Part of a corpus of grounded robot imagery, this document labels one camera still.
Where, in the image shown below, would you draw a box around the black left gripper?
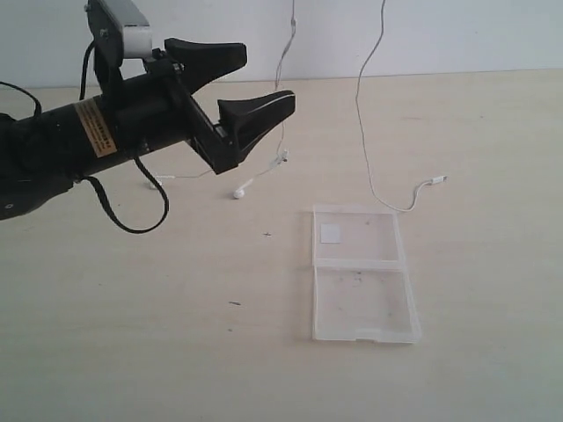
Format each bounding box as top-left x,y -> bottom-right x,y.
94,38 -> 296,174

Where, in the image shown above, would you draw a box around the white wired earphones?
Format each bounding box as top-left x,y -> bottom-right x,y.
147,0 -> 450,215

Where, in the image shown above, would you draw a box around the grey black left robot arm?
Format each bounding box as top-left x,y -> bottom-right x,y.
1,38 -> 296,220

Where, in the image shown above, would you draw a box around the clear plastic hinged case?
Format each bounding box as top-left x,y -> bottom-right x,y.
311,205 -> 421,344

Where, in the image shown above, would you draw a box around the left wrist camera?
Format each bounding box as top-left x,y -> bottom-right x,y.
84,0 -> 152,67

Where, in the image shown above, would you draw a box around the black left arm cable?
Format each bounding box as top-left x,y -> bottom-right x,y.
0,41 -> 171,234

